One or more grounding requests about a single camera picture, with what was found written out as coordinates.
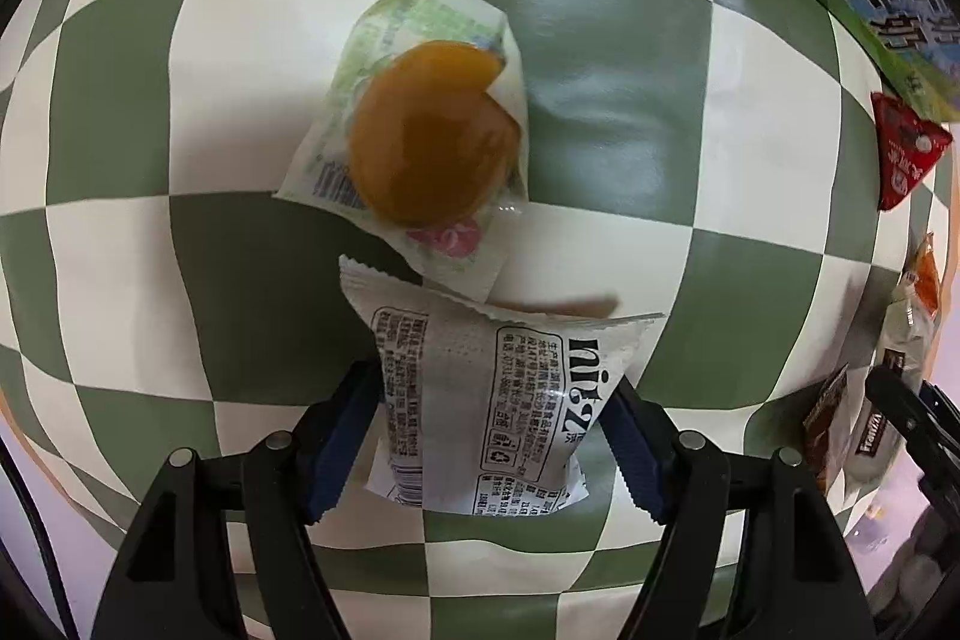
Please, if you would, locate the small red snack packet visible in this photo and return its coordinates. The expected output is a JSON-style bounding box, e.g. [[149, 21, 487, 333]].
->
[[870, 91, 955, 212]]

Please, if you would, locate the clear braised egg packet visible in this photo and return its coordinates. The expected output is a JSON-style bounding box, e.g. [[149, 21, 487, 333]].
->
[[271, 0, 532, 300]]

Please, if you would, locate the green white checkered mat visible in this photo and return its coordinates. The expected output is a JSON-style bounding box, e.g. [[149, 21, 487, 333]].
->
[[0, 0, 960, 640]]

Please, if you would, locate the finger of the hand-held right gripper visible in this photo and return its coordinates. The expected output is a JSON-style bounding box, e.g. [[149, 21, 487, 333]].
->
[[865, 366, 960, 506]]

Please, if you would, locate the orange snack packet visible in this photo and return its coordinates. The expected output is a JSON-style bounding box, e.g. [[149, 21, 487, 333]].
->
[[904, 231, 942, 319]]

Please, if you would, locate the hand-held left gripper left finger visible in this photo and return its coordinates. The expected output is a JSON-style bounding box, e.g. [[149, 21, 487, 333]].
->
[[94, 359, 383, 640]]

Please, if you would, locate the brown snack packet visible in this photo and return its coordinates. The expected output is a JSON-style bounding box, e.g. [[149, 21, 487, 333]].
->
[[801, 364, 852, 491]]

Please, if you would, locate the grey snack packet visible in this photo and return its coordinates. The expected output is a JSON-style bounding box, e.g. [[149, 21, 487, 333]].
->
[[339, 255, 667, 517]]

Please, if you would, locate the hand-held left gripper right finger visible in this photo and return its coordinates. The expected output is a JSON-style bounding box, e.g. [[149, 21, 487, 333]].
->
[[600, 381, 878, 640]]

